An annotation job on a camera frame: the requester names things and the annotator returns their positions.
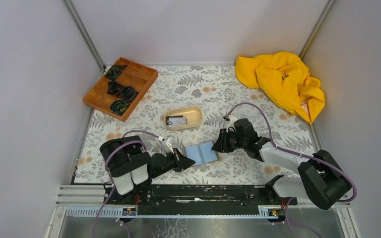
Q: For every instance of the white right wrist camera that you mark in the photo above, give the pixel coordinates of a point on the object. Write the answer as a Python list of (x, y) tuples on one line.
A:
[(230, 119)]

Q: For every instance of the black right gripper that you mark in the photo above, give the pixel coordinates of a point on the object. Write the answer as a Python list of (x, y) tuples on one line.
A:
[(228, 140)]

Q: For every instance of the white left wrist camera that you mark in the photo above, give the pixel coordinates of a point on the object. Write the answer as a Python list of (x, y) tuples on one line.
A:
[(166, 144)]

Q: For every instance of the beige oval plastic tray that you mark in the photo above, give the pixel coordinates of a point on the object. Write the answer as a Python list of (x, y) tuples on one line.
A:
[(183, 118)]

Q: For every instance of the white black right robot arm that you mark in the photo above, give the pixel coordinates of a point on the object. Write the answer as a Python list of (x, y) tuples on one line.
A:
[(320, 179)]

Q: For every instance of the orange compartment organizer tray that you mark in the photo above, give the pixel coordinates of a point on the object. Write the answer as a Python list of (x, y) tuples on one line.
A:
[(136, 75)]

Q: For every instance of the yellow crumpled cloth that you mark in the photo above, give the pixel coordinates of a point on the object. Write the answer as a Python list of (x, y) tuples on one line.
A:
[(286, 80)]

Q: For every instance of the dark rolled ribbon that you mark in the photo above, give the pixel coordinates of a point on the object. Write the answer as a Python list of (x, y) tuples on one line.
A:
[(115, 71), (119, 107), (128, 94), (114, 88)]

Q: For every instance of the white VIP card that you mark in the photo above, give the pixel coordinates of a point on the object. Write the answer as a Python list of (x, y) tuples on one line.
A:
[(177, 121)]

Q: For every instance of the floral patterned table mat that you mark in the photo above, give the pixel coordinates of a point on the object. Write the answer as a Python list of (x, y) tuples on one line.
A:
[(215, 90)]

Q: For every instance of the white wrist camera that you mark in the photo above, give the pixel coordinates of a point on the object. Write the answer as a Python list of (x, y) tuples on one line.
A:
[(230, 119), (166, 144)]

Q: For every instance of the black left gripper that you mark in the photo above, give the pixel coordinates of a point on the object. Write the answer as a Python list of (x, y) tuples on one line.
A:
[(177, 159)]

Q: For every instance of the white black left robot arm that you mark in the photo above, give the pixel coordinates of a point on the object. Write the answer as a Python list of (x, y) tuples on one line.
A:
[(129, 164)]

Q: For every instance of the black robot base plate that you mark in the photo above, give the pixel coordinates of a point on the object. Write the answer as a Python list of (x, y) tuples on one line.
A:
[(201, 200)]

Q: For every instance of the grey card holder wallet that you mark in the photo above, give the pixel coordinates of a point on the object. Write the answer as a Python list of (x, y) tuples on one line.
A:
[(201, 153)]

